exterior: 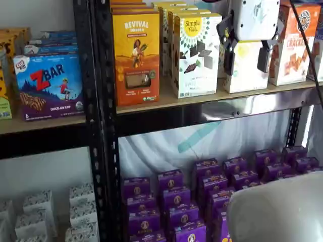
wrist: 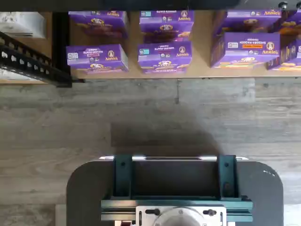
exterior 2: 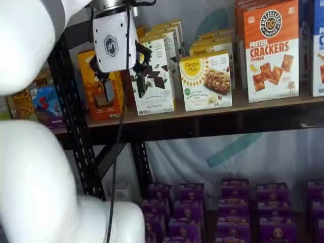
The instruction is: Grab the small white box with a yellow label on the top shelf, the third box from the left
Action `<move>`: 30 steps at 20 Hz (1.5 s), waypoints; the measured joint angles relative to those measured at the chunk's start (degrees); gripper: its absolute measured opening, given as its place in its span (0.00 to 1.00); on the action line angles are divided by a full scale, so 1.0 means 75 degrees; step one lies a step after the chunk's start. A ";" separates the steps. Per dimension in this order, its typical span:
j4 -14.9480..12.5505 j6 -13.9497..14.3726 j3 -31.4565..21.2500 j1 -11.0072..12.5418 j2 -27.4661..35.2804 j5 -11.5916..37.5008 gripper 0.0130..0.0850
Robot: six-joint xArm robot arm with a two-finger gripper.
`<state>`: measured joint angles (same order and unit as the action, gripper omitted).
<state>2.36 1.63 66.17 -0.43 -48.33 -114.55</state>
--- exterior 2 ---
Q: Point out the white backdrop cloth teal logo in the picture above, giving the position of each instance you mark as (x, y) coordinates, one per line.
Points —
(227, 157)

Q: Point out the silver metal connector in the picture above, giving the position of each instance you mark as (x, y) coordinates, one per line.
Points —
(136, 11)

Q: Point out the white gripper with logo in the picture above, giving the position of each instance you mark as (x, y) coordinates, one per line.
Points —
(114, 43)

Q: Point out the Pretzel Crackers cheddar box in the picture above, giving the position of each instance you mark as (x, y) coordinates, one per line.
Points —
(239, 38)
(270, 63)

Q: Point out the purple snack box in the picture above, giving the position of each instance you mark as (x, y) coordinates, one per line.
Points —
(154, 225)
(188, 210)
(233, 229)
(316, 189)
(320, 231)
(274, 207)
(159, 191)
(235, 188)
(317, 210)
(155, 206)
(184, 227)
(177, 240)
(233, 206)
(191, 192)
(231, 240)
(278, 233)
(273, 191)

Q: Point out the blue Zbar box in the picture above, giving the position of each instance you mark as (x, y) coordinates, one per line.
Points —
(48, 106)

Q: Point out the blue and white cracker box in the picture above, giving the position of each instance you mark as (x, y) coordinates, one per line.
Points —
(319, 63)

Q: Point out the white carton box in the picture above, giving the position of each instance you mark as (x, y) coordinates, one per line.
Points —
(124, 193)

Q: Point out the white box with yellow label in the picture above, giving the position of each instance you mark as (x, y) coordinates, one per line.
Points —
(215, 34)
(202, 98)
(215, 46)

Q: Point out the Bobo's brown snack box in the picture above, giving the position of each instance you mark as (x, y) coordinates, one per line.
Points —
(43, 78)

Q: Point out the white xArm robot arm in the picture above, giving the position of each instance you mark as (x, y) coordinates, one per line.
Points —
(30, 177)

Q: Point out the black metal shelf rack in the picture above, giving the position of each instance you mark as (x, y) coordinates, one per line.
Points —
(202, 126)

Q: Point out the orange Simple Mills box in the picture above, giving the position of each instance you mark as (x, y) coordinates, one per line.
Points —
(84, 83)
(141, 30)

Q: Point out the white Sweet Thins chocolate box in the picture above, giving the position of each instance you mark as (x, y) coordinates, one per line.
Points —
(157, 101)
(177, 27)
(172, 45)

